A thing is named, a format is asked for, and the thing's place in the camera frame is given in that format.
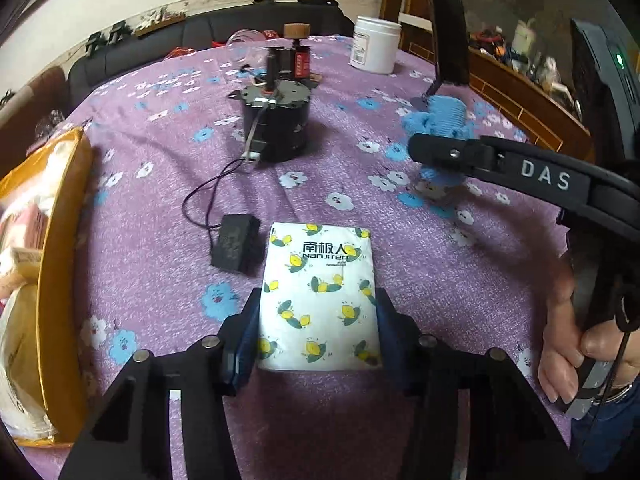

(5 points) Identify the blue knitted cloth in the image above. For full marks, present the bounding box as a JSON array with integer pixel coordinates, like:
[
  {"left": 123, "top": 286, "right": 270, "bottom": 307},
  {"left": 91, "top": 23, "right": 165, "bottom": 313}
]
[{"left": 401, "top": 93, "right": 477, "bottom": 202}]

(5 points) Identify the yellow cardboard box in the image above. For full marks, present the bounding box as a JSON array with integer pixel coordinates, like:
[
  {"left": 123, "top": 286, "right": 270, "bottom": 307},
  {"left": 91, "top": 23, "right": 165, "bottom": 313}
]
[{"left": 0, "top": 126, "right": 97, "bottom": 449}]

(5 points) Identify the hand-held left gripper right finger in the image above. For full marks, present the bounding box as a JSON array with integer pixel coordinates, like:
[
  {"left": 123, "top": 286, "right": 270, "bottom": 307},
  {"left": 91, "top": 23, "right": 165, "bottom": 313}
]
[{"left": 375, "top": 287, "right": 586, "bottom": 480}]

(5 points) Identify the cream soft pack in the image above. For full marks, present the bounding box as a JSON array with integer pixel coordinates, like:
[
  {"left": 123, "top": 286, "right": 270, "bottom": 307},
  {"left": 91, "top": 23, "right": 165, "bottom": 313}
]
[{"left": 0, "top": 246, "right": 44, "bottom": 302}]

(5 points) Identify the person's right hand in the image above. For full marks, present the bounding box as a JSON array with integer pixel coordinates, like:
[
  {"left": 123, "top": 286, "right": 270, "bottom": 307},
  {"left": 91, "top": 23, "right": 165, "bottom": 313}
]
[{"left": 537, "top": 255, "right": 640, "bottom": 406}]

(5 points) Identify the person's right forearm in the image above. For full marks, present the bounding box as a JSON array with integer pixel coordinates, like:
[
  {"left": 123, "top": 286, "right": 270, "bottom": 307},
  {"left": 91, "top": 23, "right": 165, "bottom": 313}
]
[{"left": 569, "top": 384, "right": 640, "bottom": 477}]

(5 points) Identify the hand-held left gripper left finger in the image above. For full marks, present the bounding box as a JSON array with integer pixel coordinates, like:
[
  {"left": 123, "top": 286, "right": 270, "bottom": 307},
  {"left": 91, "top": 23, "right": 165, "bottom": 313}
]
[{"left": 57, "top": 287, "right": 261, "bottom": 480}]

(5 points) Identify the dark grey sofa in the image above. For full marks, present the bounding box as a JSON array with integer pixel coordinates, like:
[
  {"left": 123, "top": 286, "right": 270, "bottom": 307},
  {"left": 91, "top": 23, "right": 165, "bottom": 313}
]
[{"left": 66, "top": 0, "right": 357, "bottom": 112}]

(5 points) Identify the wooden cabinet with clutter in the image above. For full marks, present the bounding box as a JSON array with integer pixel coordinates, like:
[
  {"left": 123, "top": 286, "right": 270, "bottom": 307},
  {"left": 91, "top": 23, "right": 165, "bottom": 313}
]
[{"left": 379, "top": 0, "right": 640, "bottom": 162}]

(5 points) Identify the lemon print tissue pack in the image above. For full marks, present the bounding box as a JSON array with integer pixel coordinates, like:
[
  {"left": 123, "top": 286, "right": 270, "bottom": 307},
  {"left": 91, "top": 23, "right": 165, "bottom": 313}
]
[{"left": 256, "top": 220, "right": 384, "bottom": 373}]

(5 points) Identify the black power adapter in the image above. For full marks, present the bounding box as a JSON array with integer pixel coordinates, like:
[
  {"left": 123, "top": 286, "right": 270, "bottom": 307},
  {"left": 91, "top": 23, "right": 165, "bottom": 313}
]
[{"left": 209, "top": 213, "right": 263, "bottom": 277}]

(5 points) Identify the thin black cable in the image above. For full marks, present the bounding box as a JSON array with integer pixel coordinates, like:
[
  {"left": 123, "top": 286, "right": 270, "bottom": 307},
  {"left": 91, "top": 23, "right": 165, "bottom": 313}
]
[{"left": 181, "top": 156, "right": 252, "bottom": 234}]

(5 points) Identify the purple floral tablecloth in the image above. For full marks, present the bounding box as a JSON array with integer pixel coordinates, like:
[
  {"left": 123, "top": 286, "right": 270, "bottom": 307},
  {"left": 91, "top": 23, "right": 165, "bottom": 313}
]
[{"left": 0, "top": 35, "right": 601, "bottom": 480}]

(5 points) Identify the brown armchair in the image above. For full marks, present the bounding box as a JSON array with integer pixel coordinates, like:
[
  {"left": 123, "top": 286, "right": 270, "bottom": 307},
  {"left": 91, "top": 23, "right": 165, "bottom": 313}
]
[{"left": 0, "top": 66, "right": 72, "bottom": 172}]

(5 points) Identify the dark bottle with cork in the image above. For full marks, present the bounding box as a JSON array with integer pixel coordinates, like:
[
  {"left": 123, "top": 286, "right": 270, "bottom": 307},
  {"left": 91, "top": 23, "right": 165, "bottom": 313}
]
[{"left": 264, "top": 21, "right": 314, "bottom": 82}]

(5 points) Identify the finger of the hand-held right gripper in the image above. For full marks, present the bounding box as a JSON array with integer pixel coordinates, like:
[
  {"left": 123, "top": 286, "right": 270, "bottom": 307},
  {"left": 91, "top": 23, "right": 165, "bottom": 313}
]
[{"left": 406, "top": 133, "right": 504, "bottom": 177}]

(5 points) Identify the black round motor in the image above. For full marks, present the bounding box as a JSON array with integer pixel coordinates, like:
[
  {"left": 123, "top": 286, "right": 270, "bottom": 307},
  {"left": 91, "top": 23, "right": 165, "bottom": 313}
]
[{"left": 228, "top": 71, "right": 322, "bottom": 164}]

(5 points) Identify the white plastic tub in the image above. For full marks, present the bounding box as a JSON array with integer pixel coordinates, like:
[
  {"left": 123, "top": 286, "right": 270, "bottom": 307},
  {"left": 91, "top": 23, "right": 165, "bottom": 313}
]
[{"left": 347, "top": 15, "right": 403, "bottom": 76}]

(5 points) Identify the pink cloth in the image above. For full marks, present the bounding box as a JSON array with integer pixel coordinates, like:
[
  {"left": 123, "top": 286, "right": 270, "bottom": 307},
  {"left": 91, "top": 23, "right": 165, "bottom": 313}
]
[{"left": 0, "top": 204, "right": 52, "bottom": 257}]

